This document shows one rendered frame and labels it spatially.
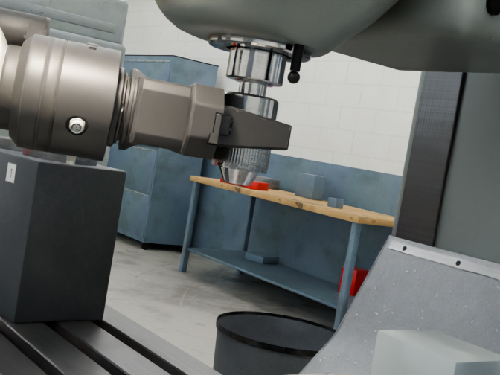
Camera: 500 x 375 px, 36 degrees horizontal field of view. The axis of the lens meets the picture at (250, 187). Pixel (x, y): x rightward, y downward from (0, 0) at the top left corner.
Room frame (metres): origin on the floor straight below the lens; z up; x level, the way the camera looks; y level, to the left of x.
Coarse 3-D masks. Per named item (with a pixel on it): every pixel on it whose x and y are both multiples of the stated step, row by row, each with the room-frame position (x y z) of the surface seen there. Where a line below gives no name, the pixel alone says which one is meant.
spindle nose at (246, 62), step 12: (240, 48) 0.62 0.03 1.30; (252, 48) 0.61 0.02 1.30; (228, 60) 0.63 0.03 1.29; (240, 60) 0.61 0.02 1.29; (252, 60) 0.61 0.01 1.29; (264, 60) 0.61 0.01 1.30; (276, 60) 0.62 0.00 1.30; (228, 72) 0.62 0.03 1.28; (240, 72) 0.61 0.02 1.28; (252, 72) 0.61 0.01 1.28; (264, 72) 0.61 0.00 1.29; (276, 72) 0.62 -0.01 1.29; (276, 84) 0.62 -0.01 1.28
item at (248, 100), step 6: (228, 96) 0.62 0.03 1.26; (234, 96) 0.62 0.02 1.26; (240, 96) 0.61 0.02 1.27; (246, 96) 0.61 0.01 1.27; (252, 96) 0.61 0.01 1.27; (258, 96) 0.61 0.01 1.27; (228, 102) 0.62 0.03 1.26; (234, 102) 0.61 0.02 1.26; (240, 102) 0.61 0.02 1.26; (246, 102) 0.61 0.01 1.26; (252, 102) 0.61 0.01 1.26; (258, 102) 0.61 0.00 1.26; (264, 102) 0.61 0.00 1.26; (270, 102) 0.62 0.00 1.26; (276, 102) 0.62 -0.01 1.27; (264, 108) 0.61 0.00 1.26; (270, 108) 0.62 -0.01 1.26; (276, 108) 0.63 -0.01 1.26
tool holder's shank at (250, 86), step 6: (240, 78) 0.62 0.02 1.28; (240, 84) 0.63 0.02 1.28; (246, 84) 0.62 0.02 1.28; (252, 84) 0.62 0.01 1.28; (258, 84) 0.63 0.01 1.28; (264, 84) 0.62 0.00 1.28; (270, 84) 0.63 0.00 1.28; (240, 90) 0.63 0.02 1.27; (246, 90) 0.62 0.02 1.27; (252, 90) 0.62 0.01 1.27; (258, 90) 0.62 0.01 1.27; (264, 90) 0.63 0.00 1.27; (264, 96) 0.63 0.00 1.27
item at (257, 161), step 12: (240, 108) 0.61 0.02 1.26; (252, 108) 0.61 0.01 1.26; (216, 156) 0.62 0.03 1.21; (228, 156) 0.61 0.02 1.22; (240, 156) 0.61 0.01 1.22; (252, 156) 0.61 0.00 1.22; (264, 156) 0.62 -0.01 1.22; (240, 168) 0.61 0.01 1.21; (252, 168) 0.61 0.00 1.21; (264, 168) 0.62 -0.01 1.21
